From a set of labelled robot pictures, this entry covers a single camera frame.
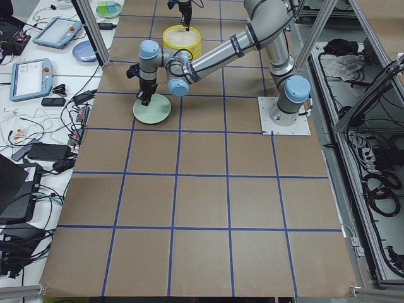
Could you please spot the green plate with blocks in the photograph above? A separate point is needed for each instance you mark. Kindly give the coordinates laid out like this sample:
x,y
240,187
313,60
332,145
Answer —
x,y
108,9

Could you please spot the white crumpled cloth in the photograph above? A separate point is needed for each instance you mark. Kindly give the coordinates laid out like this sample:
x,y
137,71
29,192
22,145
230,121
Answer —
x,y
345,67

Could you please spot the yellow rimmed steamer basket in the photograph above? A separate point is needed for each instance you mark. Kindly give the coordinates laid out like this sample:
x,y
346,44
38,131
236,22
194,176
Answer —
x,y
179,37

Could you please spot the black laptop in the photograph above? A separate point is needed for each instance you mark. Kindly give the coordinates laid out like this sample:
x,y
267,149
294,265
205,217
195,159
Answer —
x,y
19,183

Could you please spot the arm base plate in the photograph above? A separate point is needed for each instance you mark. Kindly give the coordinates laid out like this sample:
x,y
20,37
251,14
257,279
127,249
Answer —
x,y
275,122

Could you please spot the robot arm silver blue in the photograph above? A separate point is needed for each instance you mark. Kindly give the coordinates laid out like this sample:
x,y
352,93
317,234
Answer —
x,y
172,3
255,60

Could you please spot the teach pendant upper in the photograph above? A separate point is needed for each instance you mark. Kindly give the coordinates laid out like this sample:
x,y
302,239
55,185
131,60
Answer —
x,y
58,33

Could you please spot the teach pendant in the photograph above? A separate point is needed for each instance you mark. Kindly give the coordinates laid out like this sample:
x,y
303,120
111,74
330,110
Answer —
x,y
58,33
31,79

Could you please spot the aluminium frame post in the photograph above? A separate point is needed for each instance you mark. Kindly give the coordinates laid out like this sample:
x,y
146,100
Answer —
x,y
86,16

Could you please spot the black power adapter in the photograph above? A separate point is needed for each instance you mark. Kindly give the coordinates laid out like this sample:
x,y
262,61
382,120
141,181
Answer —
x,y
48,152

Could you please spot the small black device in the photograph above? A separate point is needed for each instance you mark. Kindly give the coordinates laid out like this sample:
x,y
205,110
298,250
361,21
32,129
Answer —
x,y
53,102

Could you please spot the teach pendant lower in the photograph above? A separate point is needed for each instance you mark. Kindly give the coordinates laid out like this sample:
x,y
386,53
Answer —
x,y
31,79

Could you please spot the pale green plate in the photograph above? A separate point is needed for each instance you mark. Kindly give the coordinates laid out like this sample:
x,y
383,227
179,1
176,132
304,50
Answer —
x,y
157,111

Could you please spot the blue plate on desk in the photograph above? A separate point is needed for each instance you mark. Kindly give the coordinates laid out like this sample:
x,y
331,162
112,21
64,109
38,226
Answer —
x,y
84,52

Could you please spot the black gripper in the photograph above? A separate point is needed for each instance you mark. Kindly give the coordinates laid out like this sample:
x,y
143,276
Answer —
x,y
148,86
185,12

